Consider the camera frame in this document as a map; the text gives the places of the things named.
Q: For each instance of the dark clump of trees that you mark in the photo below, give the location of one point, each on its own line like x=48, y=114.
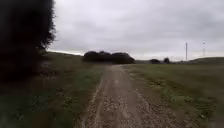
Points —
x=108, y=57

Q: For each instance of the brown gravel dirt track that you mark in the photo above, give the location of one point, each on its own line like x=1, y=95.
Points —
x=116, y=100

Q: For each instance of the small dark bush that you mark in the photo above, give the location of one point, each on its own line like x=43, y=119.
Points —
x=166, y=60
x=154, y=61

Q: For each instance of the grass field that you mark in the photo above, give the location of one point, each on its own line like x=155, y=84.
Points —
x=180, y=83
x=63, y=90

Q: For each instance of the tall thin pole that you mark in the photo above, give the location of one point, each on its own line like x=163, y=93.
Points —
x=186, y=50

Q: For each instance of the thin pole with light top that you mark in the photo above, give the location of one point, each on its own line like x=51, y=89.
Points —
x=203, y=48

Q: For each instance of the large dark tree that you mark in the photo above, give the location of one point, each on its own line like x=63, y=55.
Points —
x=23, y=33

